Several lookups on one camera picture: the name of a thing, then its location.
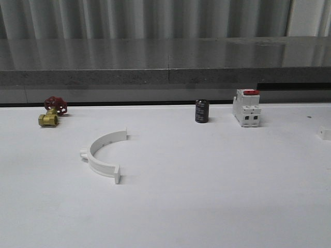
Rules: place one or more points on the brass valve red handwheel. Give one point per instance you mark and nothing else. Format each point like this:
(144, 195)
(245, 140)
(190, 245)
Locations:
(55, 107)

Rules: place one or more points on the black cylindrical capacitor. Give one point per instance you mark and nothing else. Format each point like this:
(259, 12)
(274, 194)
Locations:
(201, 111)

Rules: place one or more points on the white half clamp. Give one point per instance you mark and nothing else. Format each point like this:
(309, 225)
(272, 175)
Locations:
(324, 133)
(105, 169)

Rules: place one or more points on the grey stone ledge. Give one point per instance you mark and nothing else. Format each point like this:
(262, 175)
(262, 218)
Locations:
(226, 62)

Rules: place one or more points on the white circuit breaker red switch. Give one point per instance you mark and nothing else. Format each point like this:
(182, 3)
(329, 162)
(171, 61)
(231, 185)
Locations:
(246, 107)

